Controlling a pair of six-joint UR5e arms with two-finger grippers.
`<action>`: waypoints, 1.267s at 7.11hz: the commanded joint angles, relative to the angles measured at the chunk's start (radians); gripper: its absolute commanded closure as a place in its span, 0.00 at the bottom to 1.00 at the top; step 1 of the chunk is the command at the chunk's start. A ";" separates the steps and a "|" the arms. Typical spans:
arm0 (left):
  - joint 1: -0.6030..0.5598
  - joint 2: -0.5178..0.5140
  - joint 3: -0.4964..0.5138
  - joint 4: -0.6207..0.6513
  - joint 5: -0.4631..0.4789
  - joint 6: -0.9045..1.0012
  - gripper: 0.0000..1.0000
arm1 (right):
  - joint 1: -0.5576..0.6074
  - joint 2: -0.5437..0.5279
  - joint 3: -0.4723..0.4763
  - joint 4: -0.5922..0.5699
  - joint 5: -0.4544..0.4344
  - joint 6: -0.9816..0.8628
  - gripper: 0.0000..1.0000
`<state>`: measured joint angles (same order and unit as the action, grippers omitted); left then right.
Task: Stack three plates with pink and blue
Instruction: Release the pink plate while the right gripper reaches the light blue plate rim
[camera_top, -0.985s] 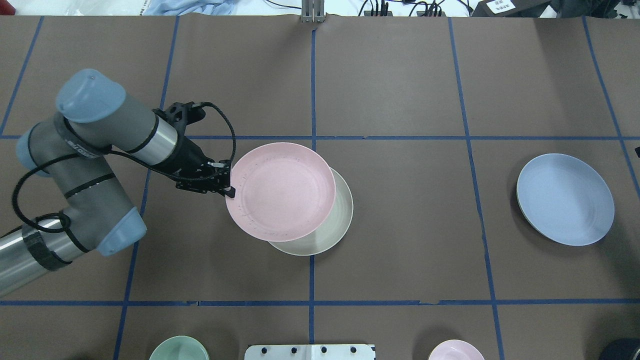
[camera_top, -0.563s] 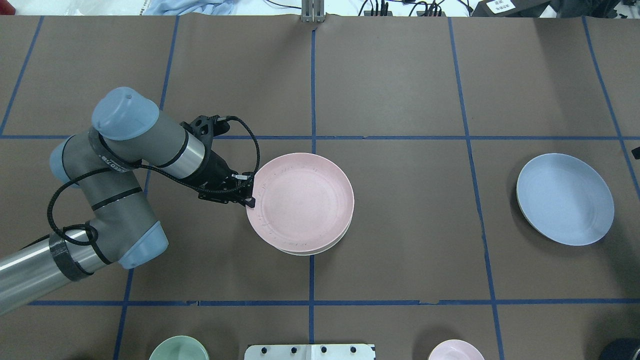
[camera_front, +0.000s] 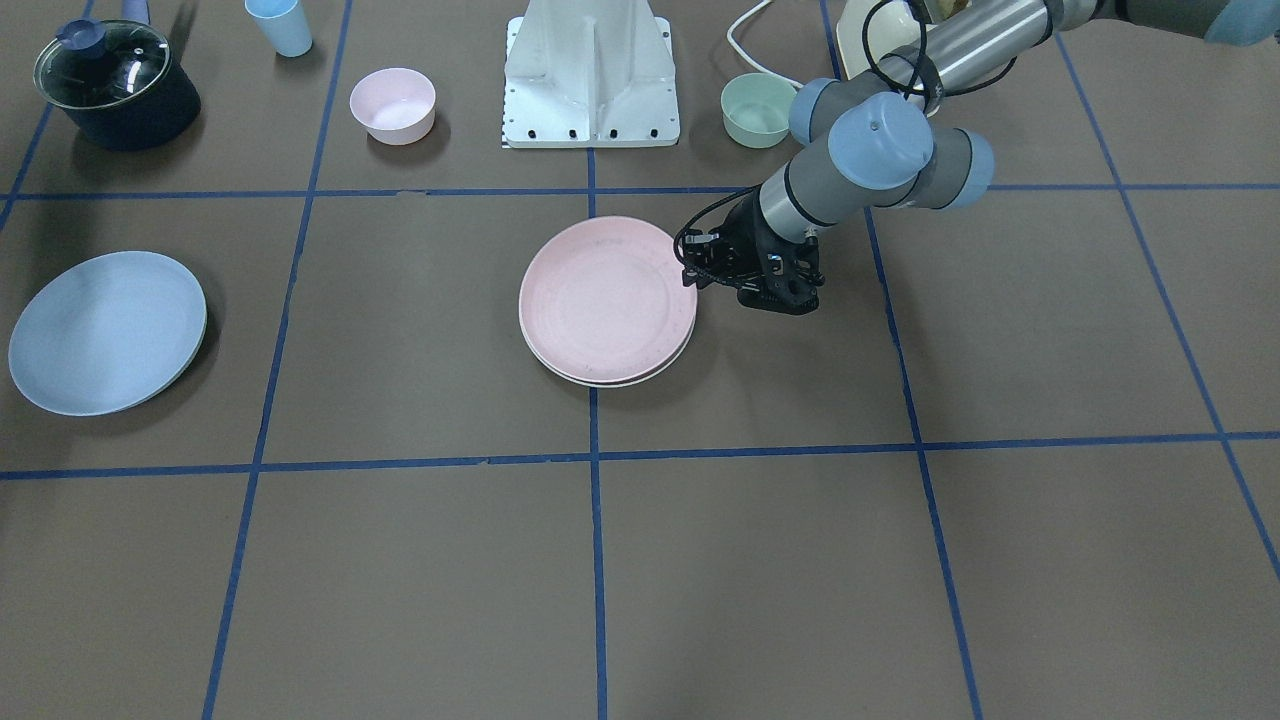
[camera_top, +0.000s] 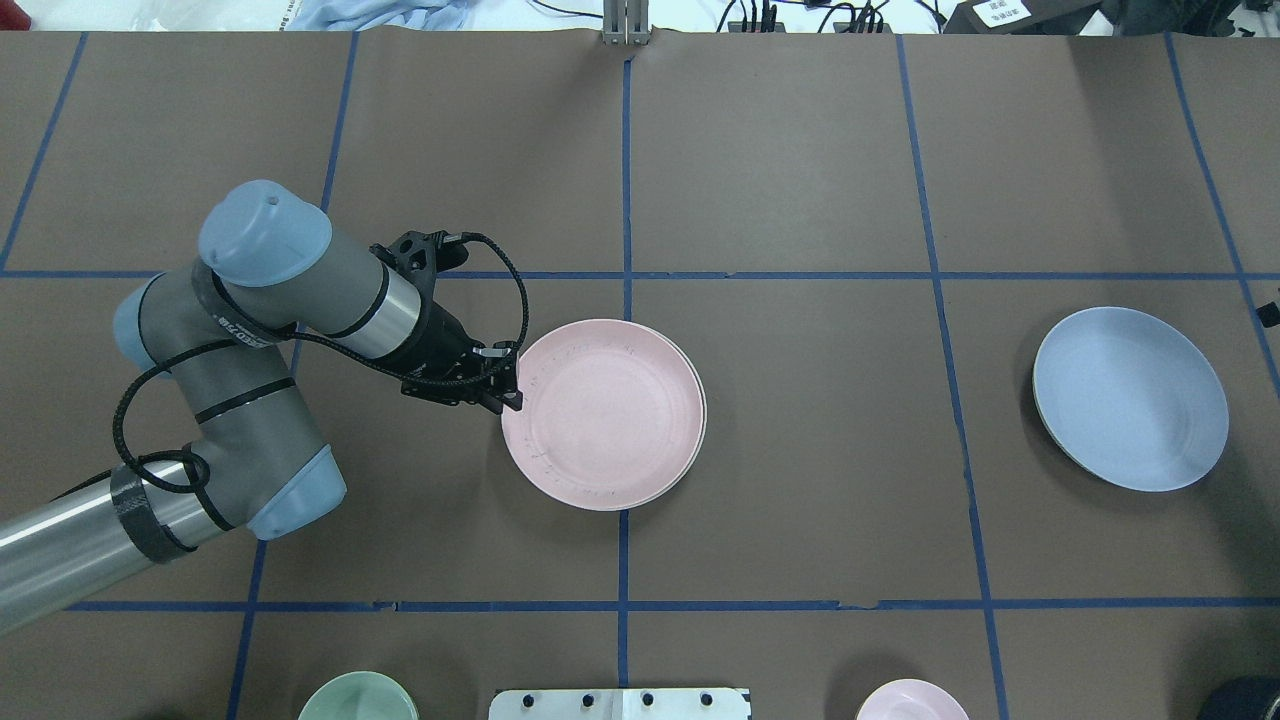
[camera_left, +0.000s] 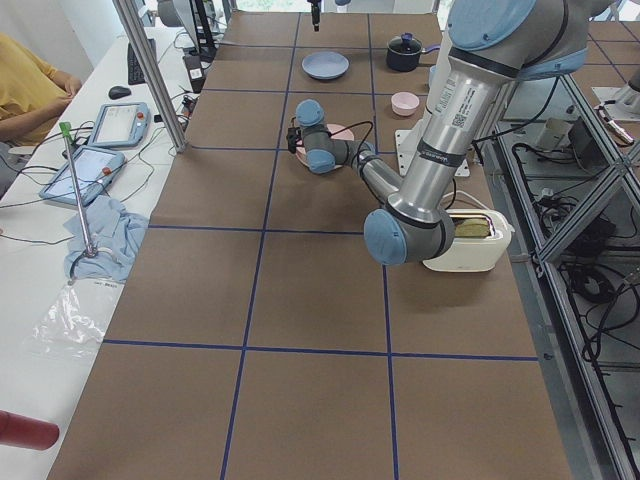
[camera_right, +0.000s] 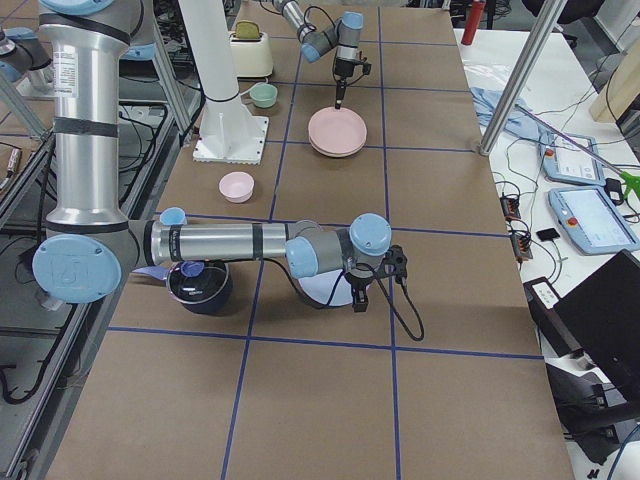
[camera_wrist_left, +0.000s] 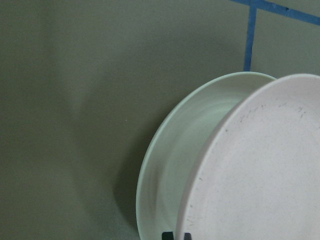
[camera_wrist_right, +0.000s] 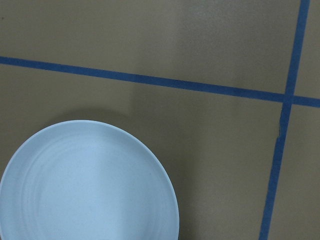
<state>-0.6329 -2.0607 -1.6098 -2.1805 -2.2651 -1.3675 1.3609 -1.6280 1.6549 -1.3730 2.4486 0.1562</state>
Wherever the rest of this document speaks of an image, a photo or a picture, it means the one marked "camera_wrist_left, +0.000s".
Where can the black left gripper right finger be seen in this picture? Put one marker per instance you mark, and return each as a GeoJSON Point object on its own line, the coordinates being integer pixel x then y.
{"type": "Point", "coordinates": [187, 236]}

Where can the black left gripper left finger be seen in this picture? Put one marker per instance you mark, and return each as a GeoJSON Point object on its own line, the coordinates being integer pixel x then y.
{"type": "Point", "coordinates": [167, 235]}

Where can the pink plate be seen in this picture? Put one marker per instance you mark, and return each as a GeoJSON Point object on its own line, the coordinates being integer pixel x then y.
{"type": "Point", "coordinates": [259, 177]}

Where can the cream plate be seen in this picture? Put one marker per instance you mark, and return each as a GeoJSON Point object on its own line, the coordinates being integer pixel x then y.
{"type": "Point", "coordinates": [177, 144]}

